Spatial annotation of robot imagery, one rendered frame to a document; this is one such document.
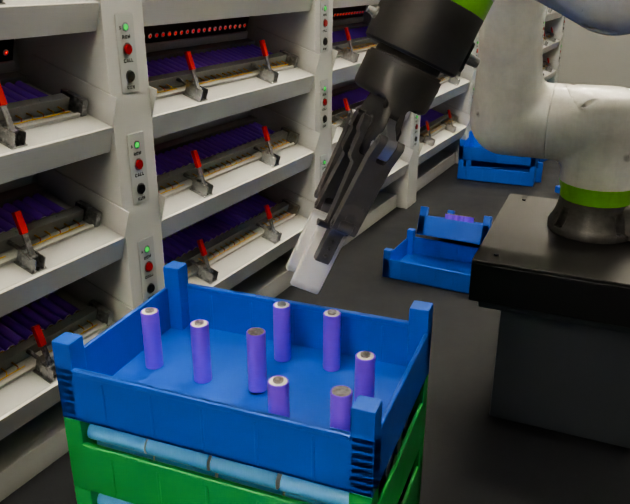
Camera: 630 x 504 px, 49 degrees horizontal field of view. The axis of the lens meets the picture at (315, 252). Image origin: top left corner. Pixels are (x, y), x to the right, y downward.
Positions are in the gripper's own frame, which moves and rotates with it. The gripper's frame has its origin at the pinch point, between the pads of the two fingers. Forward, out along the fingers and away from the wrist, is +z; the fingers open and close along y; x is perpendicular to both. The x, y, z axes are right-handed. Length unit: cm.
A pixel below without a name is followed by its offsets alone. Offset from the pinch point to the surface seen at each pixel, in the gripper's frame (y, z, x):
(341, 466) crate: -20.4, 9.5, -3.3
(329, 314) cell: -2.9, 4.7, -3.3
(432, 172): 198, 11, -92
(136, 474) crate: -10.5, 22.8, 9.4
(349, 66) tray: 125, -14, -25
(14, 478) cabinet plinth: 33, 64, 19
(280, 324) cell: -0.8, 8.3, 0.2
